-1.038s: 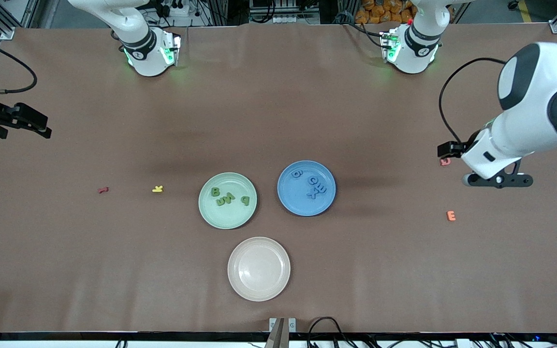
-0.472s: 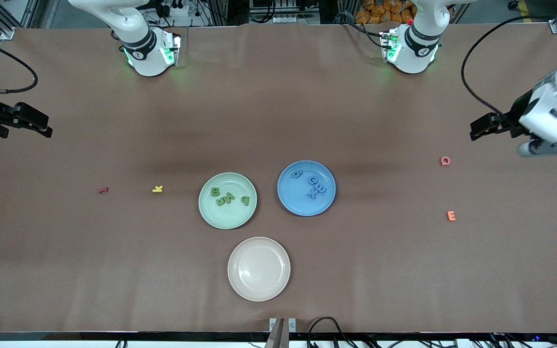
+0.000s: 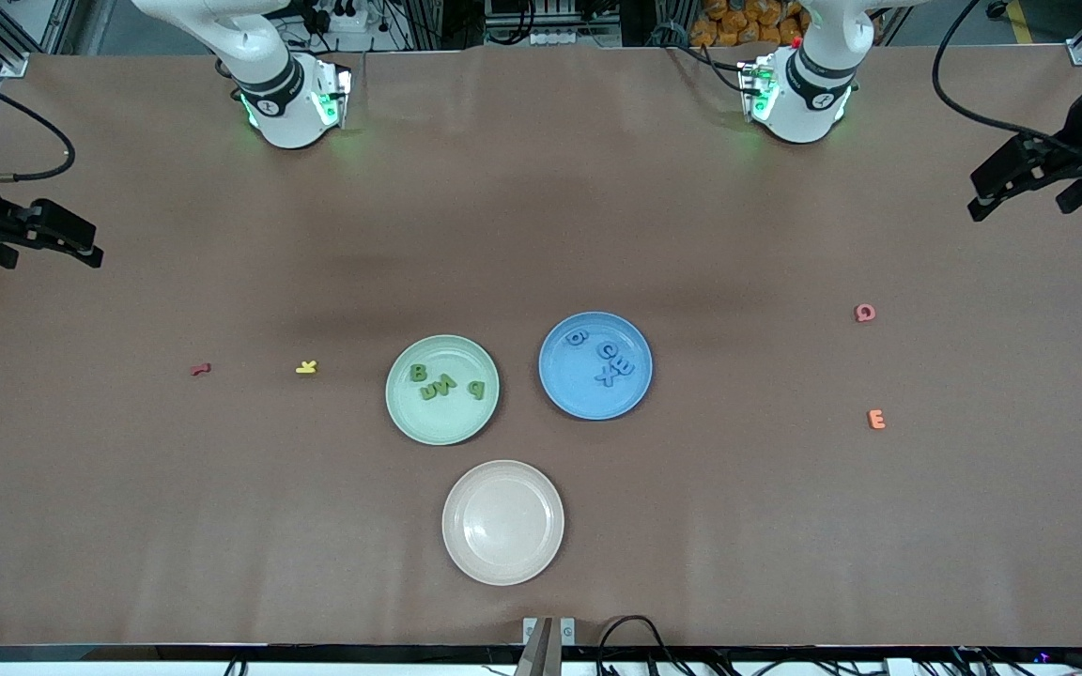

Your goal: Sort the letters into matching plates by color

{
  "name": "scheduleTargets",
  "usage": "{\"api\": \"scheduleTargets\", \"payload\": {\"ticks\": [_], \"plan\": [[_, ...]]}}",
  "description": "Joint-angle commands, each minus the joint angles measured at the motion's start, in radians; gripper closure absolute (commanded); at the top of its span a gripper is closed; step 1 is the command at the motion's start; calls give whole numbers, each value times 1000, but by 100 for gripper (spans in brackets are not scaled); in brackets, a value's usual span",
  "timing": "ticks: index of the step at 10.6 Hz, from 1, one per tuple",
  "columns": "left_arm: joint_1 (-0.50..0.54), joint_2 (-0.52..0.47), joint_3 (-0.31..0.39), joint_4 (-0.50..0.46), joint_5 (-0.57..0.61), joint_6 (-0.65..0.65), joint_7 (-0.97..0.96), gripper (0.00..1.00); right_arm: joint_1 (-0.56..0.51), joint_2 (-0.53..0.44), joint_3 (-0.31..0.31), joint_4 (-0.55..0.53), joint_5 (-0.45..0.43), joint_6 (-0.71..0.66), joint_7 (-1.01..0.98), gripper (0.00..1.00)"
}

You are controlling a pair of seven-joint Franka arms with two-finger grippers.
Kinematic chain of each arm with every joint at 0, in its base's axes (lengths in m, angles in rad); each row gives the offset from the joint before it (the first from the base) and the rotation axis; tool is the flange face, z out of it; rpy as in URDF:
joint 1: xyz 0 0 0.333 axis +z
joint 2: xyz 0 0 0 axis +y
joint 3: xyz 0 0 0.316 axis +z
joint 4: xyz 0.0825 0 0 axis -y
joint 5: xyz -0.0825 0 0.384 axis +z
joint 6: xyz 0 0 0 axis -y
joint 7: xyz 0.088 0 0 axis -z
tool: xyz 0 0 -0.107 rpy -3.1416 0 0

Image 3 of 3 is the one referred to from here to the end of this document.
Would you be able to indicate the beige plate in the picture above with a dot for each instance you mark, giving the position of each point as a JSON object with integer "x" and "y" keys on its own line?
{"x": 503, "y": 522}

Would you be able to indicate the white power strip with plugs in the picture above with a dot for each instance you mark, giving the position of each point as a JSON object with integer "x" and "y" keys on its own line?
{"x": 346, "y": 19}

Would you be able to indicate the red foam letter Q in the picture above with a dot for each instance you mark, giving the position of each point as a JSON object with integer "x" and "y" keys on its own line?
{"x": 865, "y": 313}

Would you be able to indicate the pile of orange balls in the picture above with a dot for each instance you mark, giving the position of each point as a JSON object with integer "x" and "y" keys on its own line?
{"x": 738, "y": 23}

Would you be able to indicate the orange foam letter E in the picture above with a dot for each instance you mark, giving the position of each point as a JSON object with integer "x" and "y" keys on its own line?
{"x": 876, "y": 419}

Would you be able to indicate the light green plate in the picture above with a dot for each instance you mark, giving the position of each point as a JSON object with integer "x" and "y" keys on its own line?
{"x": 442, "y": 422}

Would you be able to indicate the green foam letter U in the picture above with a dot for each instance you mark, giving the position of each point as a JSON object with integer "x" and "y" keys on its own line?
{"x": 429, "y": 391}

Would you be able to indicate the green foam letter N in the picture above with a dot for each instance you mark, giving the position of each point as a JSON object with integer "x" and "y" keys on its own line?
{"x": 447, "y": 382}

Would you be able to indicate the green foam letter B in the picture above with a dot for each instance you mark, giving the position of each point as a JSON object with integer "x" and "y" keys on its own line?
{"x": 419, "y": 374}

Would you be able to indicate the yellow foam letter K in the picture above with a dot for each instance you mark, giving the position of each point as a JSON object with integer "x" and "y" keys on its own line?
{"x": 306, "y": 367}

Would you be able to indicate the green foam letter P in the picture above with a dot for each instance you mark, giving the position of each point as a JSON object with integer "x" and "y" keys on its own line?
{"x": 476, "y": 389}

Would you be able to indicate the blue foam letter E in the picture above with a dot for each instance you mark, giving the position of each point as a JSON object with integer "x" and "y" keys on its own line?
{"x": 624, "y": 365}

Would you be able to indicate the grey metal camera bracket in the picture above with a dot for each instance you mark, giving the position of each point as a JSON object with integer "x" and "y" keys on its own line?
{"x": 541, "y": 648}

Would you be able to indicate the blue foam letter C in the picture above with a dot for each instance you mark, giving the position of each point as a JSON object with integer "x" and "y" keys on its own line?
{"x": 608, "y": 350}

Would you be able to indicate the blue foam digit nine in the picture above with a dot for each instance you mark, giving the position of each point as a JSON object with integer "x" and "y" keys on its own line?
{"x": 577, "y": 337}

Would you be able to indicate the large table cover mat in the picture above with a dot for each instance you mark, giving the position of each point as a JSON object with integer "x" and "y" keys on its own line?
{"x": 541, "y": 235}

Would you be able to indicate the long white power strip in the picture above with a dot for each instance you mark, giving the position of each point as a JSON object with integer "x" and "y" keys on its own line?
{"x": 555, "y": 38}

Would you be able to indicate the blue foam letter X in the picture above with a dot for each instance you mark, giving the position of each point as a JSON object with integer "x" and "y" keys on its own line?
{"x": 605, "y": 377}

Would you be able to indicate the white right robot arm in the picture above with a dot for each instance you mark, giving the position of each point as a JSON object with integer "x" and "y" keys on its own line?
{"x": 292, "y": 122}

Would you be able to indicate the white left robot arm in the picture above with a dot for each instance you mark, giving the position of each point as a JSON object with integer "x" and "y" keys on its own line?
{"x": 804, "y": 117}

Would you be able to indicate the blue plate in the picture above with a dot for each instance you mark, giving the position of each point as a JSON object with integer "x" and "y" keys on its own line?
{"x": 579, "y": 390}

